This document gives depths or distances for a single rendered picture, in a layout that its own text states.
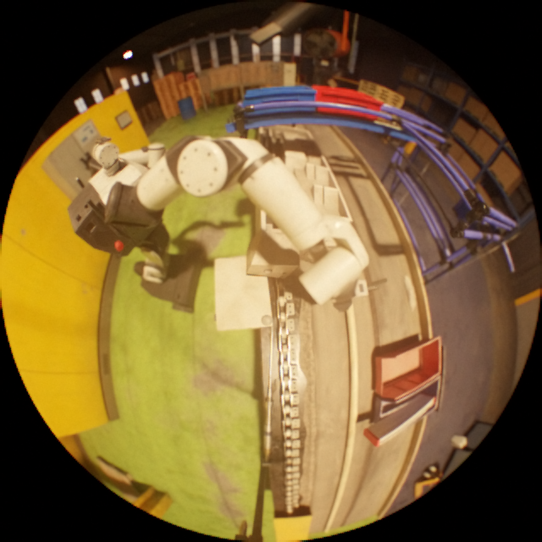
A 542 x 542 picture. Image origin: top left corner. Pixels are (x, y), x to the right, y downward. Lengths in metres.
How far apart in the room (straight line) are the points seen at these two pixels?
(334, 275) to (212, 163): 0.23
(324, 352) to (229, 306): 0.42
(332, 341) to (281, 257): 0.41
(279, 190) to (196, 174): 0.11
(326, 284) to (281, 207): 0.14
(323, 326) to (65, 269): 2.25
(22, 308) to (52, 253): 0.61
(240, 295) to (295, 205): 0.49
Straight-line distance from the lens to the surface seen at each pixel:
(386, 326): 0.85
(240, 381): 1.52
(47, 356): 2.14
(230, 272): 0.68
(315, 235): 0.23
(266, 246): 0.50
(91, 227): 0.59
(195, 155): 0.22
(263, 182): 0.22
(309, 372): 0.71
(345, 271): 0.28
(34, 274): 2.04
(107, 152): 0.57
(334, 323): 0.72
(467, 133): 10.52
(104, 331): 2.42
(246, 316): 0.63
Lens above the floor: 1.42
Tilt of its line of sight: 69 degrees down
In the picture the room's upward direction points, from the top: 2 degrees counter-clockwise
